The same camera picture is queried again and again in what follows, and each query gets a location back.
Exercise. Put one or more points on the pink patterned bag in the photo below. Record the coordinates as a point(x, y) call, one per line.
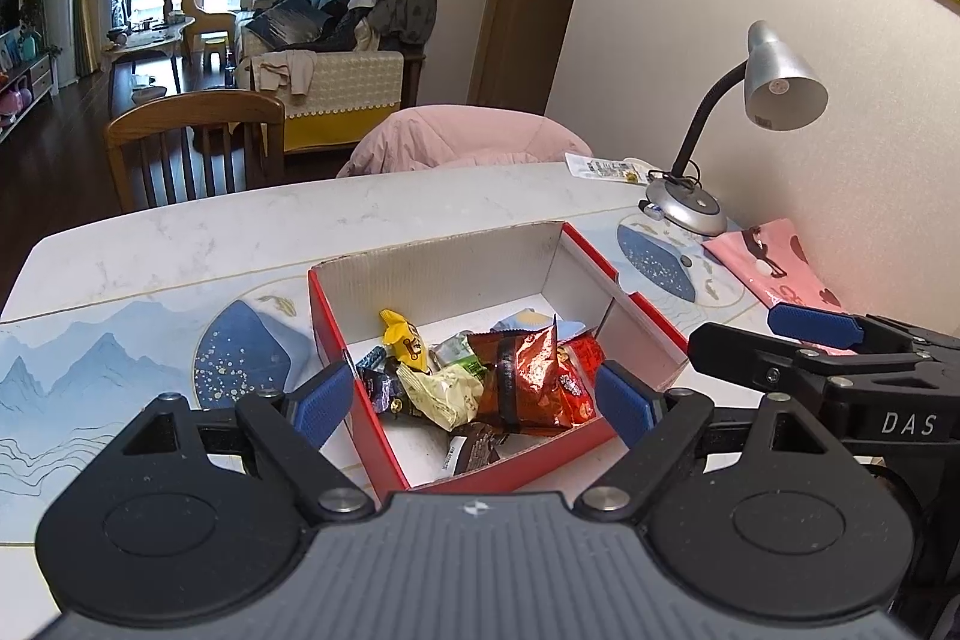
point(765, 257)

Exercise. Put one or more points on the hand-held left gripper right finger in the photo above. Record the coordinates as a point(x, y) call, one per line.
point(622, 400)

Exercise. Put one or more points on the coffee table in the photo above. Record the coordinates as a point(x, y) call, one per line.
point(146, 42)

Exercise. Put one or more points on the blue mountain print table mat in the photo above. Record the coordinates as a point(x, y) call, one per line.
point(112, 370)

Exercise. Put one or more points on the pink coat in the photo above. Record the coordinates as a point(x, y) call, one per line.
point(465, 138)

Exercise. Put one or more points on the clear packet with yellow cake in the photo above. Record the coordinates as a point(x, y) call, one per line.
point(521, 319)

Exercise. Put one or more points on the dark brown chocolate packet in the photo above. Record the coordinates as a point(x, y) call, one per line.
point(472, 445)

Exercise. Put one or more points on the pile of dark clothes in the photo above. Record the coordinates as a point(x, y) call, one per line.
point(405, 10)

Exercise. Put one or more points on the pale yellow snack packet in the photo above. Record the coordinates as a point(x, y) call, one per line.
point(442, 392)

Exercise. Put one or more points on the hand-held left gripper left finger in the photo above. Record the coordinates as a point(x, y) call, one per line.
point(322, 400)

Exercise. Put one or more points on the yellow stool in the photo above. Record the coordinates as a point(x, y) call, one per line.
point(216, 51)

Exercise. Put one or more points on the red snack packet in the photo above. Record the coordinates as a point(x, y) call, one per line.
point(585, 359)

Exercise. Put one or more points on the silver desk lamp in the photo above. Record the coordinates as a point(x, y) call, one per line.
point(780, 78)

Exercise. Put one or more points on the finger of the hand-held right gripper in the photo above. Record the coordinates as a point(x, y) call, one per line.
point(814, 325)
point(727, 347)

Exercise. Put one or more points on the shiny brown snack packet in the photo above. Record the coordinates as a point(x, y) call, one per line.
point(525, 377)

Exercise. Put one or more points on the teal sofa with cream cover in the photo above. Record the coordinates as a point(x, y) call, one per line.
point(345, 85)

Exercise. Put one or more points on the wooden giraffe chair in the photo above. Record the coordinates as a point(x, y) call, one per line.
point(210, 21)

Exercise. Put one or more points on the red cardboard box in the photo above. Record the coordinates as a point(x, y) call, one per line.
point(450, 265)

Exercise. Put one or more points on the cream cloth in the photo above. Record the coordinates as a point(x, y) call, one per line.
point(285, 70)

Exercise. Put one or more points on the bright yellow snack packet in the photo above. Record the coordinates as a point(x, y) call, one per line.
point(401, 336)

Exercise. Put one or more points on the white printed packet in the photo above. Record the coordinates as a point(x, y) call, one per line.
point(607, 168)

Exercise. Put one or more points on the wooden television cabinet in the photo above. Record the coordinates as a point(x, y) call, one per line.
point(34, 85)

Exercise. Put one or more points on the green snack packet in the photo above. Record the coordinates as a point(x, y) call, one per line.
point(457, 351)

